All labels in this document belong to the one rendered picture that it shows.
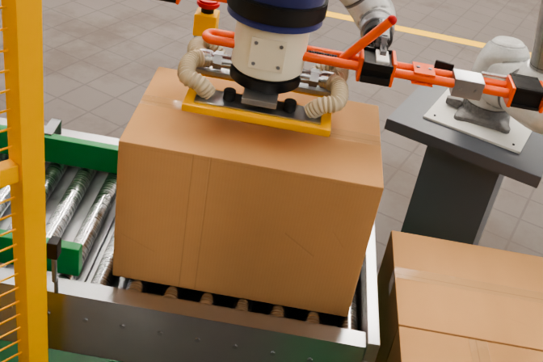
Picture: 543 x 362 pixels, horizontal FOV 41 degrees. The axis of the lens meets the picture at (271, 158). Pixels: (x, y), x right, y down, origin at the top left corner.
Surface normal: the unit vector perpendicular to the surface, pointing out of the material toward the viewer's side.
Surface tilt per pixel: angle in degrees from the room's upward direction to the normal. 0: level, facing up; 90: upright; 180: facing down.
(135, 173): 90
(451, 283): 0
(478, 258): 0
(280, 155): 0
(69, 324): 90
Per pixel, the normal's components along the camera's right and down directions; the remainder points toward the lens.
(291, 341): -0.09, 0.52
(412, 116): 0.15, -0.84
